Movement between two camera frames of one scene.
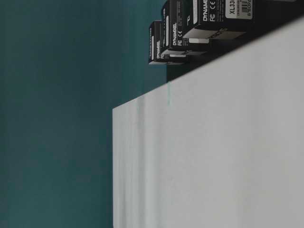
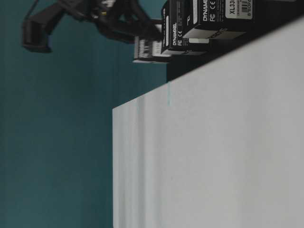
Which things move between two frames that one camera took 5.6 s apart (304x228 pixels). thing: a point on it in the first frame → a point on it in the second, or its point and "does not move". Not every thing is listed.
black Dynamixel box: x=158 y=53 → x=147 y=50
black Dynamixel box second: x=180 y=33 does not move
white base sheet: x=221 y=147 does not move
